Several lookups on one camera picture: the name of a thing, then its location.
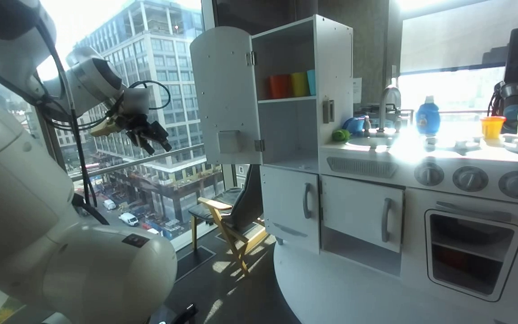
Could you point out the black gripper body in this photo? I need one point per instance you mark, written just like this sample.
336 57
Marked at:
133 120

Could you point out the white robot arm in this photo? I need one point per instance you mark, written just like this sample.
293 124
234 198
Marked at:
59 266

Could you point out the orange toy cup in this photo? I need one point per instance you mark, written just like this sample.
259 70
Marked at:
279 84

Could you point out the wooden folding chair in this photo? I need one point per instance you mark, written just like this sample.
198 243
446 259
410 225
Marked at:
239 241

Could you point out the yellow toy cup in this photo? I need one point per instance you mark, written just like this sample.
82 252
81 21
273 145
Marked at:
298 82

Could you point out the white lower left door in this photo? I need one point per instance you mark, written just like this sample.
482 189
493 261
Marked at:
291 207

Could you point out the teal toy cup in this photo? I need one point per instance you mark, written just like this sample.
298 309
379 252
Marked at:
311 84

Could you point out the green toy ball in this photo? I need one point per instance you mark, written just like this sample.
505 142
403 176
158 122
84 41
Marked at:
340 135

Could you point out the blue toy kettle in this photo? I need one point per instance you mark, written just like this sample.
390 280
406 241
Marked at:
356 124

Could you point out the white lower middle door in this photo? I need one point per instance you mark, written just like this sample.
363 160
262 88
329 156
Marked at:
354 208

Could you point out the silver toy faucet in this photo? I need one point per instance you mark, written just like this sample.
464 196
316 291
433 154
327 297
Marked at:
388 108

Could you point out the blue soap bottle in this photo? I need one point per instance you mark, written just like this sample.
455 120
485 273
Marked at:
428 117

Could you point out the grey stove knob left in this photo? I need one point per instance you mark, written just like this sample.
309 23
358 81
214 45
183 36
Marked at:
428 172

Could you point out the white toy kitchen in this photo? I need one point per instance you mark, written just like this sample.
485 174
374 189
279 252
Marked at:
295 133

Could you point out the grey stove knob middle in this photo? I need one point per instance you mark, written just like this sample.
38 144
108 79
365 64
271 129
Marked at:
469 178

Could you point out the yellow cup on counter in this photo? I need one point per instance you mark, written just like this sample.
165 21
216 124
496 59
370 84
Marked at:
491 126

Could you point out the oven door with window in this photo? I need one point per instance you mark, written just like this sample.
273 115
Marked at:
469 253

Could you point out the silver lower door handle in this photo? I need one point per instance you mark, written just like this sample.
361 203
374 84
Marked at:
386 203

